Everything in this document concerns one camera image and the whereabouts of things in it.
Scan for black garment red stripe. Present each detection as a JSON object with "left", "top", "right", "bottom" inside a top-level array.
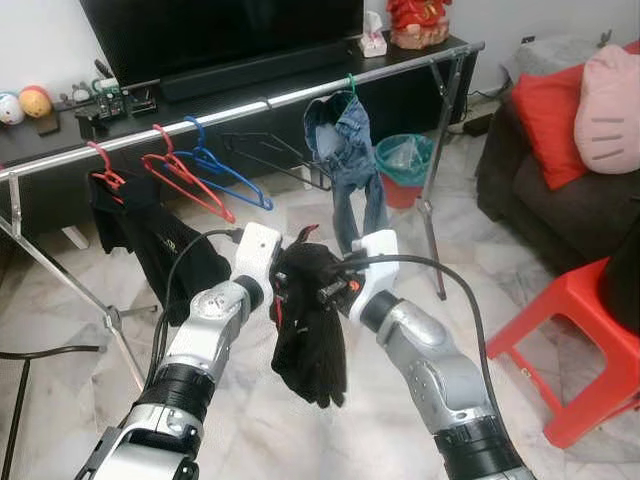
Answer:
[{"left": 270, "top": 225, "right": 349, "bottom": 408}]

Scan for blue hanger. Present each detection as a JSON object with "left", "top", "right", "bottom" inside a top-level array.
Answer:
[{"left": 172, "top": 116, "right": 274, "bottom": 212}]

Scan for empty red hanger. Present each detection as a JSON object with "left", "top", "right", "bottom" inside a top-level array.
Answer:
[{"left": 140, "top": 124, "right": 237, "bottom": 224}]

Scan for red hanger carrying shirt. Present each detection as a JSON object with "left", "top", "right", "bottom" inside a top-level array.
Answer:
[{"left": 87, "top": 140, "right": 126, "bottom": 191}]

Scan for red waste bin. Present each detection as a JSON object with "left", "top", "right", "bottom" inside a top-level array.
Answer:
[{"left": 383, "top": 180, "right": 426, "bottom": 211}]

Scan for black t-shirt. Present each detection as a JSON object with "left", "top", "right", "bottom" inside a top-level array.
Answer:
[{"left": 88, "top": 170, "right": 233, "bottom": 326}]

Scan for green plastic bin bag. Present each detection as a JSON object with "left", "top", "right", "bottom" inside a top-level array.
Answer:
[{"left": 375, "top": 133, "right": 436, "bottom": 188}]

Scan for blue jeans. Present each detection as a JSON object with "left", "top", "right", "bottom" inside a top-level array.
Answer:
[{"left": 303, "top": 90, "right": 391, "bottom": 256}]

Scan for silver metal clothes rack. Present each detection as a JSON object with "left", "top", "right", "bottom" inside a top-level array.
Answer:
[{"left": 0, "top": 42, "right": 486, "bottom": 391}]

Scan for black television cabinet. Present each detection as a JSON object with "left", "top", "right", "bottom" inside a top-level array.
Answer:
[{"left": 0, "top": 38, "right": 486, "bottom": 241}]

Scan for black soundbar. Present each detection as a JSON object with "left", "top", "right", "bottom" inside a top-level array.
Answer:
[{"left": 160, "top": 42, "right": 351, "bottom": 103}]

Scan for grey sofa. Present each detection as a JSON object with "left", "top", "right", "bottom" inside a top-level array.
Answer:
[{"left": 475, "top": 60, "right": 640, "bottom": 276}]

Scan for green desk gadget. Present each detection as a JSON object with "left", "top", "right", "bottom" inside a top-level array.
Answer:
[{"left": 75, "top": 75, "right": 159, "bottom": 126}]

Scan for red plastic stool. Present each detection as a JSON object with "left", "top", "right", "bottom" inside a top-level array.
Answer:
[{"left": 485, "top": 258, "right": 640, "bottom": 449}]

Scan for white tissue box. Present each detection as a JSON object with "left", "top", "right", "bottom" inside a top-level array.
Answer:
[{"left": 360, "top": 12, "right": 388, "bottom": 58}]

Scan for black laundry basket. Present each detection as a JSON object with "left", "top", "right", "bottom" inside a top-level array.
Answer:
[{"left": 600, "top": 228, "right": 640, "bottom": 336}]

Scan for black television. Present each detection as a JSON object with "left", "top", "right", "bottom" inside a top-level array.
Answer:
[{"left": 80, "top": 0, "right": 364, "bottom": 86}]

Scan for red figurine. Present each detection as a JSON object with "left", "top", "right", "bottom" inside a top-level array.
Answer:
[{"left": 387, "top": 0, "right": 453, "bottom": 51}]

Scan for light grey throw cloth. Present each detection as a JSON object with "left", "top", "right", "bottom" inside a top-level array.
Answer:
[{"left": 515, "top": 35, "right": 601, "bottom": 76}]

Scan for white egg figure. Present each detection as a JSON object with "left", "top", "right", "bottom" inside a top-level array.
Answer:
[{"left": 0, "top": 92, "right": 25, "bottom": 126}]

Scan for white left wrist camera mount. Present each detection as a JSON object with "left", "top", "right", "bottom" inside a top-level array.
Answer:
[{"left": 232, "top": 222, "right": 284, "bottom": 296}]

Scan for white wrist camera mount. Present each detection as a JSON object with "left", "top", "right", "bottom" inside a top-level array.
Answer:
[
  {"left": 232, "top": 222, "right": 284, "bottom": 296},
  {"left": 348, "top": 230, "right": 401, "bottom": 321}
]

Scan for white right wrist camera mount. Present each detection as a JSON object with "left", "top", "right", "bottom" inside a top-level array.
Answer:
[{"left": 348, "top": 230, "right": 401, "bottom": 321}]

